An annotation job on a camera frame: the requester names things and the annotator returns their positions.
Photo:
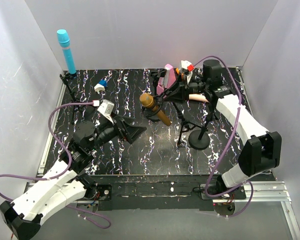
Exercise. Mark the gold microphone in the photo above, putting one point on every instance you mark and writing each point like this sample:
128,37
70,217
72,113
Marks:
152,107

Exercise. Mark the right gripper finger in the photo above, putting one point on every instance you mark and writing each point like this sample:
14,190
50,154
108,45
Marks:
173,90
176,97

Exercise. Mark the right round base stand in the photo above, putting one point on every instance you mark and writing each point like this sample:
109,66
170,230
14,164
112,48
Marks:
199,139

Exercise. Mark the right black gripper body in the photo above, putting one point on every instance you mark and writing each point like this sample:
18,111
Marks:
178,88

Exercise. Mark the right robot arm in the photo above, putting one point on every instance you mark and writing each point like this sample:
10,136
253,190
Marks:
261,148

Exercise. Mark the white blue small microphone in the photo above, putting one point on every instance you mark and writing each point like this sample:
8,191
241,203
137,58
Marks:
100,86

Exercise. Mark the black tripod stand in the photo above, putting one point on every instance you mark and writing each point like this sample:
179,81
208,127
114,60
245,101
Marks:
186,125
77,105

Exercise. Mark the beige microphone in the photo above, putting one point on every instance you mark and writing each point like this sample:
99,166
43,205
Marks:
198,97

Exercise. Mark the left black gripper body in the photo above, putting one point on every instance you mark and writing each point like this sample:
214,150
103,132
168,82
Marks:
123,128

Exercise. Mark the round base shock-mount stand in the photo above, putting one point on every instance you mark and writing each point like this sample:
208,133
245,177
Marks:
154,75

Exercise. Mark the pink microphone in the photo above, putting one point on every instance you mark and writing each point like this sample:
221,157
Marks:
166,79

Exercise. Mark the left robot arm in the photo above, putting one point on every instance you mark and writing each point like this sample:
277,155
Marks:
66,182

